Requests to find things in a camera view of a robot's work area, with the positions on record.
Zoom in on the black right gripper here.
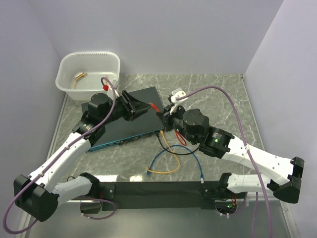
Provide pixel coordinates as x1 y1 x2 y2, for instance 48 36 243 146
157 102 198 145

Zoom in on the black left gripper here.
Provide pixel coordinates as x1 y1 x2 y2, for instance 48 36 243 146
101 90 152 125

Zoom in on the orange ethernet cable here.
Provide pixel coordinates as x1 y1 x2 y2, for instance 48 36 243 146
146 129 180 174

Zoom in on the red ethernet cable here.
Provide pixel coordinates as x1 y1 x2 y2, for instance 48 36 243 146
148 101 187 146

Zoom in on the black ethernet cable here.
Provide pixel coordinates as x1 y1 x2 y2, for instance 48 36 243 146
156 131 201 156

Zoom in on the blue ethernet cable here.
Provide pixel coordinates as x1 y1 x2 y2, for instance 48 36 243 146
146 144 205 183

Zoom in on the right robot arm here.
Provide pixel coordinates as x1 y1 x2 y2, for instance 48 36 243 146
156 106 305 204

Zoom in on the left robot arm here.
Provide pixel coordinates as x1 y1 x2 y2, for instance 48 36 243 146
13 91 151 222

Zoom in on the white plastic tub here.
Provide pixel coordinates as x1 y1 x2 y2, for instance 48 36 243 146
55 52 120 101

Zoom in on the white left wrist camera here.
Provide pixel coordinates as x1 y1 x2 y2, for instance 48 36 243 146
101 77 119 99

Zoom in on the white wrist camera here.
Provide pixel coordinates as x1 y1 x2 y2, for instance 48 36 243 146
169 88 187 114
101 77 119 99

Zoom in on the black network switch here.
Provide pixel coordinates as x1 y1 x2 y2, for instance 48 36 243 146
89 87 164 152

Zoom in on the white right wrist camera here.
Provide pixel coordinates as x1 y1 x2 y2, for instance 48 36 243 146
169 88 187 114

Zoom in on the orange cable piece in tub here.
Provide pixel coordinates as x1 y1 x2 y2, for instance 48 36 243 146
73 71 88 89

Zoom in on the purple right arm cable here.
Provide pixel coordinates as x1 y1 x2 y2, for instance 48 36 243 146
173 86 273 238

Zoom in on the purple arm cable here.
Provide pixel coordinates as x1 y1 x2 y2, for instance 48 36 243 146
3 77 118 234
173 86 273 238

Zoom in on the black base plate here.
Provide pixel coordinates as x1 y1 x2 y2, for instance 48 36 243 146
84 181 246 209

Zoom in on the aluminium rail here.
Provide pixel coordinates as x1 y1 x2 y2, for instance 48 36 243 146
24 188 288 206

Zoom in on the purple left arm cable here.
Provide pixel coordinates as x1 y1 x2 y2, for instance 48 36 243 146
3 77 118 234

